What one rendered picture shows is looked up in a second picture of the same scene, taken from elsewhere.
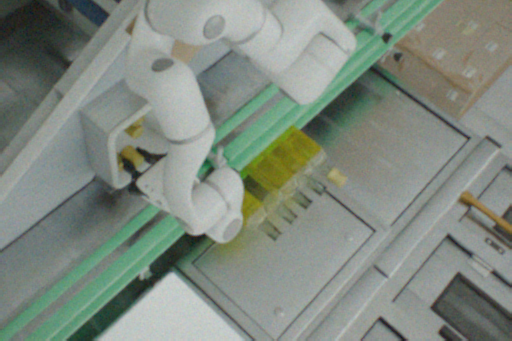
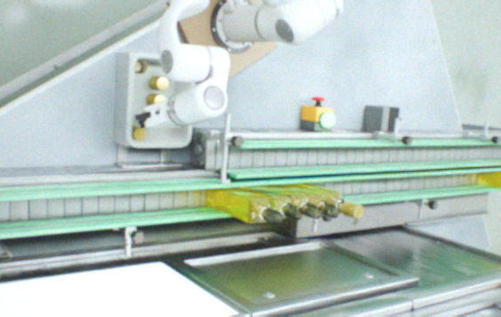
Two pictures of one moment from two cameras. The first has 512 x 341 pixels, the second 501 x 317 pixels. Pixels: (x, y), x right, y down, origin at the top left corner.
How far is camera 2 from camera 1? 1.32 m
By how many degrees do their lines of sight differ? 51
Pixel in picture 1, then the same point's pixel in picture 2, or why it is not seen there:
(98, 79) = (137, 36)
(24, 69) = not seen: hidden behind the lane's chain
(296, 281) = (297, 285)
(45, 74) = not seen: hidden behind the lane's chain
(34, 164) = (66, 79)
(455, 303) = not seen: outside the picture
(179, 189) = (167, 16)
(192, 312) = (168, 280)
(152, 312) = (125, 274)
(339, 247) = (355, 278)
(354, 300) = (365, 304)
